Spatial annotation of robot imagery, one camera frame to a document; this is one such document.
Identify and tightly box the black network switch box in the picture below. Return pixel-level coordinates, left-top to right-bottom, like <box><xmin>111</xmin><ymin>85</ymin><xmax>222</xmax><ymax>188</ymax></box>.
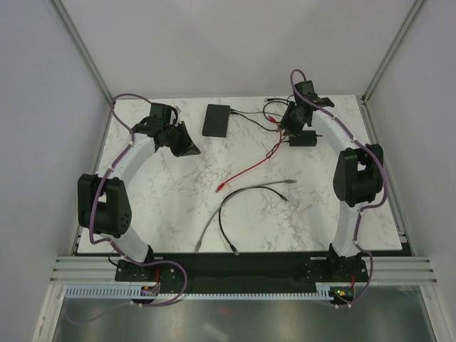
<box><xmin>202</xmin><ymin>104</ymin><xmax>230</xmax><ymax>138</ymax></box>

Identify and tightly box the red ethernet cable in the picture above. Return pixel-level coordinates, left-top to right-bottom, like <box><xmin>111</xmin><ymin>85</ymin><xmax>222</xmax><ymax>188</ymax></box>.
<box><xmin>215</xmin><ymin>114</ymin><xmax>290</xmax><ymax>194</ymax></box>

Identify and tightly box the black ethernet cable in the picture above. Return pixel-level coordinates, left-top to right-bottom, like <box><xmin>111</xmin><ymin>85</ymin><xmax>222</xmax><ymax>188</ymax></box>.
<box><xmin>217</xmin><ymin>185</ymin><xmax>290</xmax><ymax>257</ymax></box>

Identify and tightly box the grey ethernet cable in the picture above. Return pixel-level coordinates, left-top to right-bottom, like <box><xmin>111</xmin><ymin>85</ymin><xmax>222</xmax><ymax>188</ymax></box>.
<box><xmin>195</xmin><ymin>178</ymin><xmax>297</xmax><ymax>254</ymax></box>

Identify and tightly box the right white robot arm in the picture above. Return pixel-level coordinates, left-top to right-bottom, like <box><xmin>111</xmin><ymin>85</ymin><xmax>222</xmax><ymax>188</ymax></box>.
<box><xmin>279</xmin><ymin>95</ymin><xmax>388</xmax><ymax>281</ymax></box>

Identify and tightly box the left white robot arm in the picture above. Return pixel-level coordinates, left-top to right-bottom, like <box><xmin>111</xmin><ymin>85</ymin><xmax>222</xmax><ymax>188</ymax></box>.
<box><xmin>78</xmin><ymin>119</ymin><xmax>200</xmax><ymax>281</ymax></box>

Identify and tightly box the black power adapter brick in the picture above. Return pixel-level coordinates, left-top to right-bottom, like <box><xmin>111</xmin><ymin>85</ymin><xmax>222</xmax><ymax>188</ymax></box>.
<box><xmin>289</xmin><ymin>130</ymin><xmax>318</xmax><ymax>147</ymax></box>

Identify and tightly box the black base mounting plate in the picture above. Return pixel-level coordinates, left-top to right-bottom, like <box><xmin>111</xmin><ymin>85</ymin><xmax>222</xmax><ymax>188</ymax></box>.
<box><xmin>115</xmin><ymin>252</ymin><xmax>368</xmax><ymax>293</ymax></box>

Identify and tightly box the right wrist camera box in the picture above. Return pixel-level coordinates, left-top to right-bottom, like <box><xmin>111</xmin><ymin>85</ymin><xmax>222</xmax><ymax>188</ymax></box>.
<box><xmin>294</xmin><ymin>81</ymin><xmax>318</xmax><ymax>103</ymax></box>

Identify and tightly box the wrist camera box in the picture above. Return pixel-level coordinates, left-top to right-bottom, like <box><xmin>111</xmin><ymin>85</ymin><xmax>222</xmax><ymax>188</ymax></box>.
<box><xmin>149</xmin><ymin>103</ymin><xmax>178</xmax><ymax>125</ymax></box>
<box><xmin>294</xmin><ymin>81</ymin><xmax>318</xmax><ymax>103</ymax></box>

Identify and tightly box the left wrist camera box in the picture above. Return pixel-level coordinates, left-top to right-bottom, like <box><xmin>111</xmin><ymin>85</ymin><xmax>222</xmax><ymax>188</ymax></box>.
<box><xmin>149</xmin><ymin>103</ymin><xmax>178</xmax><ymax>125</ymax></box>

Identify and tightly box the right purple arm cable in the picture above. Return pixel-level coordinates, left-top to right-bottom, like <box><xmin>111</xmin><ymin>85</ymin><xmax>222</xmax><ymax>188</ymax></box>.
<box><xmin>289</xmin><ymin>68</ymin><xmax>388</xmax><ymax>309</ymax></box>

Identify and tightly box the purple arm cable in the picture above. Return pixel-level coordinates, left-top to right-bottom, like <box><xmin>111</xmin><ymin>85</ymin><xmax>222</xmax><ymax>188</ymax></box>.
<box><xmin>63</xmin><ymin>93</ymin><xmax>189</xmax><ymax>324</ymax></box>
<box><xmin>289</xmin><ymin>68</ymin><xmax>388</xmax><ymax>309</ymax></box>

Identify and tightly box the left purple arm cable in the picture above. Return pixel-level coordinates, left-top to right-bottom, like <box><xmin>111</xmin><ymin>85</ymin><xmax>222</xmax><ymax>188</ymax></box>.
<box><xmin>63</xmin><ymin>93</ymin><xmax>189</xmax><ymax>324</ymax></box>

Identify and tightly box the left aluminium frame post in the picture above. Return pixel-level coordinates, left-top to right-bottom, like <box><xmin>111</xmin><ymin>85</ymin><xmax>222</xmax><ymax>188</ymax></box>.
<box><xmin>49</xmin><ymin>0</ymin><xmax>113</xmax><ymax>103</ymax></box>

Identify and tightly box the aluminium frame post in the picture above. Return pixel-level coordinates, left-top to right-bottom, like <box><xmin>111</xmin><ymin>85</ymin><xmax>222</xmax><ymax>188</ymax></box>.
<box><xmin>359</xmin><ymin>0</ymin><xmax>427</xmax><ymax>105</ymax></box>
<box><xmin>49</xmin><ymin>0</ymin><xmax>113</xmax><ymax>103</ymax></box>

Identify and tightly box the right aluminium frame post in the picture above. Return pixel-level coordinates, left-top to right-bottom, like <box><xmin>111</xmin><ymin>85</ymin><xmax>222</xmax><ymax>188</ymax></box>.
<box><xmin>359</xmin><ymin>0</ymin><xmax>427</xmax><ymax>105</ymax></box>

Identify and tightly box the aluminium front rail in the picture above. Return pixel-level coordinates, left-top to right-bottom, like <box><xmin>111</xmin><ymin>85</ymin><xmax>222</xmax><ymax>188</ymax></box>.
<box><xmin>50</xmin><ymin>256</ymin><xmax>437</xmax><ymax>286</ymax></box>

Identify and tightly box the white slotted cable duct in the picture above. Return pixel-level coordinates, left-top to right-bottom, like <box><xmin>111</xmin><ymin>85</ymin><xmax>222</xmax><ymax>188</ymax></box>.
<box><xmin>64</xmin><ymin>284</ymin><xmax>354</xmax><ymax>300</ymax></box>

